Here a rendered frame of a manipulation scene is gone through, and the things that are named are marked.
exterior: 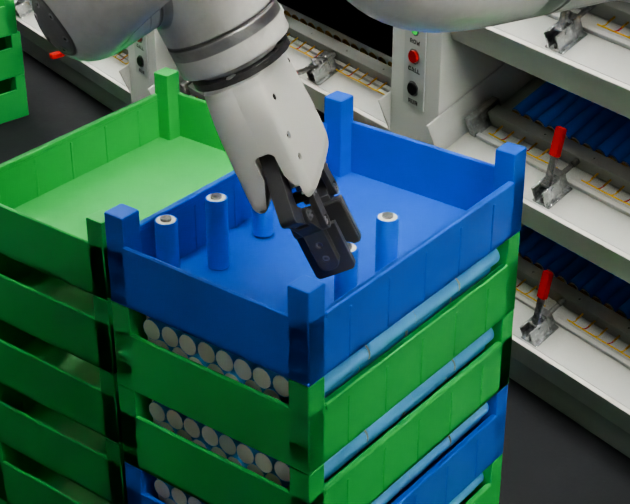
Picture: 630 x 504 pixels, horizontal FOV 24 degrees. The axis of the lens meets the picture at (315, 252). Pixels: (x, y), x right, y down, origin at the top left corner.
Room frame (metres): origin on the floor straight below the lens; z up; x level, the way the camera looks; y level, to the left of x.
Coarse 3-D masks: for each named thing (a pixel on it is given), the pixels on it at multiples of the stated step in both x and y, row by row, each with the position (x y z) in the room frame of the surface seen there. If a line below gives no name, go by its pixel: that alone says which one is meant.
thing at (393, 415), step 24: (480, 336) 1.08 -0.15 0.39; (456, 360) 1.05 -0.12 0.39; (432, 384) 1.01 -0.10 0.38; (168, 408) 0.98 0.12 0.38; (408, 408) 1.00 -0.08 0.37; (192, 432) 0.95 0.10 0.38; (216, 432) 0.94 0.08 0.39; (240, 456) 0.92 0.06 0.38; (264, 456) 0.91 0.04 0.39; (336, 456) 0.91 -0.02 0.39; (288, 480) 0.89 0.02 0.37
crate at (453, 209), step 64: (384, 192) 1.17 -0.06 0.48; (448, 192) 1.15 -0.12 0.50; (512, 192) 1.09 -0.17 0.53; (128, 256) 0.97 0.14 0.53; (192, 256) 1.05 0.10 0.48; (256, 256) 1.05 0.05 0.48; (448, 256) 1.01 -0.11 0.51; (192, 320) 0.94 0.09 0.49; (256, 320) 0.90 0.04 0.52; (320, 320) 0.88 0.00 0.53; (384, 320) 0.94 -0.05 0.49
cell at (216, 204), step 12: (216, 192) 1.05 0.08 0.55; (216, 204) 1.03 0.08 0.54; (216, 216) 1.03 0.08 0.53; (216, 228) 1.03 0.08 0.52; (228, 228) 1.04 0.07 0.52; (216, 240) 1.03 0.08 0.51; (228, 240) 1.04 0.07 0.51; (216, 252) 1.03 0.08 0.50; (228, 252) 1.04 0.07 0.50; (216, 264) 1.03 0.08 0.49; (228, 264) 1.03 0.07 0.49
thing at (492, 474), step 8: (496, 464) 1.10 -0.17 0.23; (488, 472) 1.09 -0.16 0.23; (496, 472) 1.10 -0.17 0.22; (488, 480) 1.09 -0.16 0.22; (496, 480) 1.10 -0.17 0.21; (480, 488) 1.10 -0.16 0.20; (488, 488) 1.08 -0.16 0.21; (496, 488) 1.10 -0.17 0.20; (472, 496) 1.07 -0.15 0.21; (480, 496) 1.07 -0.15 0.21; (488, 496) 1.09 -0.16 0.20; (496, 496) 1.10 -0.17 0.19
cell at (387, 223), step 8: (376, 216) 1.01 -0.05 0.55; (384, 216) 1.00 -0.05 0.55; (392, 216) 1.00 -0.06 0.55; (376, 224) 1.00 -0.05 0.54; (384, 224) 1.00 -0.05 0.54; (392, 224) 1.00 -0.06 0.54; (376, 232) 1.00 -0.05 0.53; (384, 232) 1.00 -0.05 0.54; (392, 232) 1.00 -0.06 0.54; (376, 240) 1.00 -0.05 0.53; (384, 240) 1.00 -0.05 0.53; (392, 240) 1.00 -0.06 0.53; (376, 248) 1.00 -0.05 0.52; (384, 248) 1.00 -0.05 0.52; (392, 248) 1.00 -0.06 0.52; (376, 256) 1.00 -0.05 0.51; (384, 256) 1.00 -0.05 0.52; (392, 256) 1.00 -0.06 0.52; (376, 264) 1.00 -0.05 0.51; (384, 264) 1.00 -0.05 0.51
